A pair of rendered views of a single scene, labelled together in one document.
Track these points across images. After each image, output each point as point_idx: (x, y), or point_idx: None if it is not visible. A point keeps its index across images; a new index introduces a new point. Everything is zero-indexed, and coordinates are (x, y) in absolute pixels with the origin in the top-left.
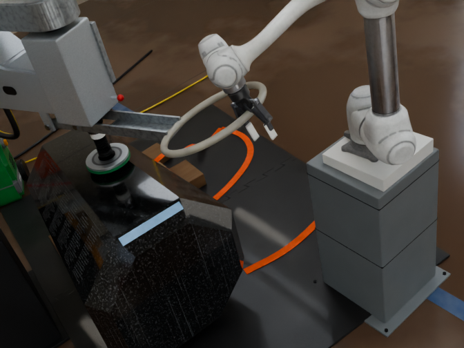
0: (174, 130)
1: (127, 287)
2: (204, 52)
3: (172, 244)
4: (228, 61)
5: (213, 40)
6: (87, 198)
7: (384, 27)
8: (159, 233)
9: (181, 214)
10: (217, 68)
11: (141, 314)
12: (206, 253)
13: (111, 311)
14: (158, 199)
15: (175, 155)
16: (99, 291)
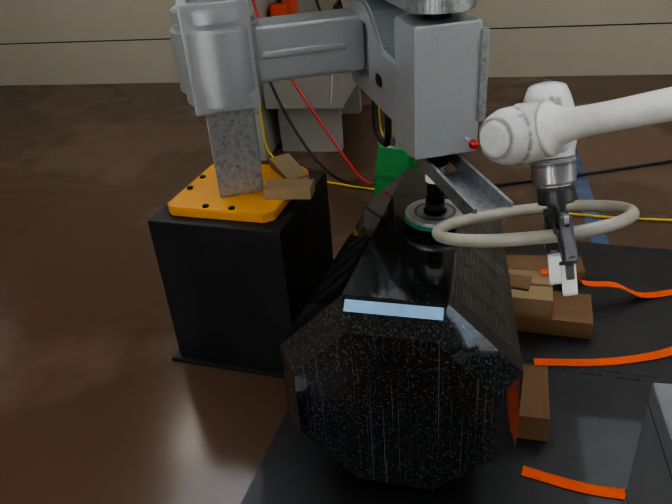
0: (491, 214)
1: (323, 360)
2: (524, 102)
3: (401, 351)
4: (511, 116)
5: (546, 88)
6: (373, 241)
7: None
8: (391, 327)
9: (435, 325)
10: (489, 119)
11: (330, 404)
12: (446, 398)
13: (295, 372)
14: (427, 289)
15: (433, 235)
16: (298, 341)
